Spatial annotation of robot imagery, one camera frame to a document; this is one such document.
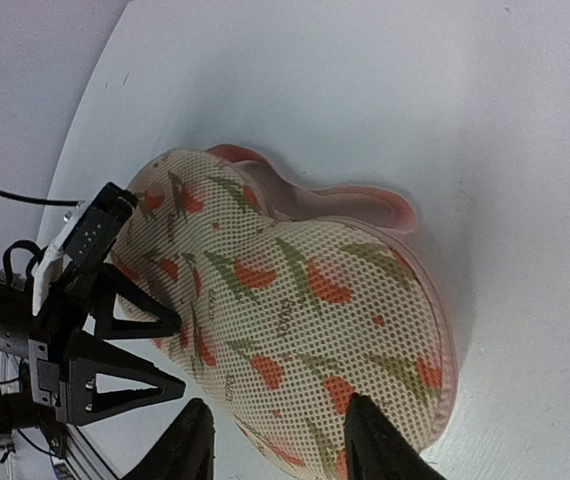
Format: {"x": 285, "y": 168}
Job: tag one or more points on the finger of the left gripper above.
{"x": 123, "y": 311}
{"x": 100, "y": 380}

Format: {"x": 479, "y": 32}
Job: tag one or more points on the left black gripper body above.
{"x": 43, "y": 339}

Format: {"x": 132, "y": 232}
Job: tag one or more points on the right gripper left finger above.
{"x": 185, "y": 451}

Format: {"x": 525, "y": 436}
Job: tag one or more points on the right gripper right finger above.
{"x": 375, "y": 450}

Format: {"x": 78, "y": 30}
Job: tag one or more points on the floral mesh laundry bag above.
{"x": 284, "y": 320}

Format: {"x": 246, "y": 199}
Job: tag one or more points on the pink bra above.
{"x": 380, "y": 208}

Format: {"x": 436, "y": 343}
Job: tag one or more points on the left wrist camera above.
{"x": 50, "y": 267}

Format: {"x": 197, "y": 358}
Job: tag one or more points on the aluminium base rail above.
{"x": 33, "y": 458}

